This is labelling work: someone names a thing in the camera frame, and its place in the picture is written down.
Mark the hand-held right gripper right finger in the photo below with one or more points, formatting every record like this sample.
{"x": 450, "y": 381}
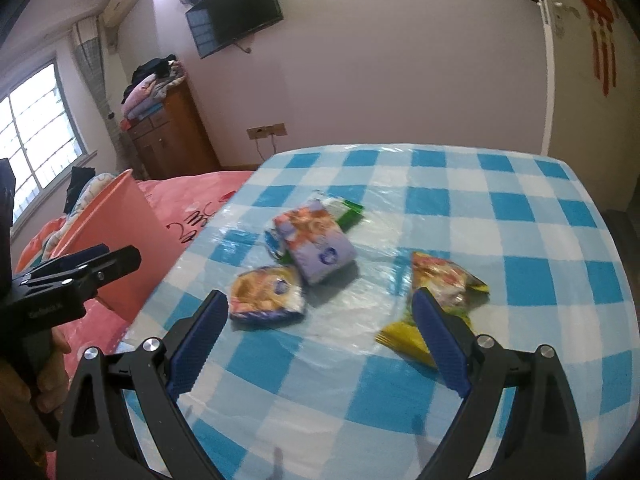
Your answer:
{"x": 440, "y": 342}

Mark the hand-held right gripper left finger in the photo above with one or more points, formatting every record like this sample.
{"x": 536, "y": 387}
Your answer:
{"x": 197, "y": 340}

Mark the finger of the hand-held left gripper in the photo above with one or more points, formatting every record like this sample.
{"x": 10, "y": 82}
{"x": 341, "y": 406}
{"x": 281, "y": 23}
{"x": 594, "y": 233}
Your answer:
{"x": 110, "y": 267}
{"x": 70, "y": 262}

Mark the pink plastic bin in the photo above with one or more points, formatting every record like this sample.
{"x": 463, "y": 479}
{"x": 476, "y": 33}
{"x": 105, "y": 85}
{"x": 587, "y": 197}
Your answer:
{"x": 120, "y": 240}

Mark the yellow snack wrapper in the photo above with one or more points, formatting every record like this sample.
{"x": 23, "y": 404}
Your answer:
{"x": 445, "y": 275}

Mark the person's left hand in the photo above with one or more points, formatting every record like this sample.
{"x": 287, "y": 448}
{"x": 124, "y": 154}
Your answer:
{"x": 55, "y": 380}

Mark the dark cloth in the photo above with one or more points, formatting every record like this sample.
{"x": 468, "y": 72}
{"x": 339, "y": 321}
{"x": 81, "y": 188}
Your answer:
{"x": 77, "y": 187}

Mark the patterned quilt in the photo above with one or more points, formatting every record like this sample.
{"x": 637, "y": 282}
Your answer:
{"x": 100, "y": 187}

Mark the round yellow purple snack packet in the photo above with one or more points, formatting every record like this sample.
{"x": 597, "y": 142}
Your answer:
{"x": 265, "y": 292}

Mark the blue white checkered tablecloth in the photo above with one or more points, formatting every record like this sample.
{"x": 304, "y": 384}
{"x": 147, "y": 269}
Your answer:
{"x": 500, "y": 285}

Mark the pink bedsheet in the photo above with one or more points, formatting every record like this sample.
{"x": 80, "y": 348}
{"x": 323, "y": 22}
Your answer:
{"x": 200, "y": 200}

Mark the window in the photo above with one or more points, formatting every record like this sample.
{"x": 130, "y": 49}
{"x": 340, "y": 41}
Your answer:
{"x": 35, "y": 135}

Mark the wooden cabinet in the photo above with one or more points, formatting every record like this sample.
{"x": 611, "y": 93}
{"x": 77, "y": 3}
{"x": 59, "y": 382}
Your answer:
{"x": 175, "y": 145}

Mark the green snack packet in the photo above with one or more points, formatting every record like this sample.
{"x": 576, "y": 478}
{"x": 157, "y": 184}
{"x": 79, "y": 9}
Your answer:
{"x": 347, "y": 212}

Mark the folded clothes pile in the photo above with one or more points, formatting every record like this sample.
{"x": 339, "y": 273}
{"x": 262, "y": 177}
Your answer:
{"x": 150, "y": 92}

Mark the grey curtain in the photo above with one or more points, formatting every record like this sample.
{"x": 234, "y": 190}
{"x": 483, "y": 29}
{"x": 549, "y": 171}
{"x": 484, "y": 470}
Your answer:
{"x": 97, "y": 85}

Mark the white door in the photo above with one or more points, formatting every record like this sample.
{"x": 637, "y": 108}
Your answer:
{"x": 575, "y": 100}

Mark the red door decoration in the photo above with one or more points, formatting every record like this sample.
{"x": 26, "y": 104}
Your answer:
{"x": 597, "y": 20}

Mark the wall socket strip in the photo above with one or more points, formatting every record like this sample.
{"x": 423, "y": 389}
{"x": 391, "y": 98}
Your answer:
{"x": 266, "y": 131}

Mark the wall air conditioner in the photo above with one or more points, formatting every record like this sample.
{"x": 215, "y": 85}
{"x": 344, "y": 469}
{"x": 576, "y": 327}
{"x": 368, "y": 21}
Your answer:
{"x": 122, "y": 7}

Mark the wall television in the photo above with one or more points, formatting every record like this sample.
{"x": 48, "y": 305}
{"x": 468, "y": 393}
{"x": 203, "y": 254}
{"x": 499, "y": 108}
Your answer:
{"x": 240, "y": 5}

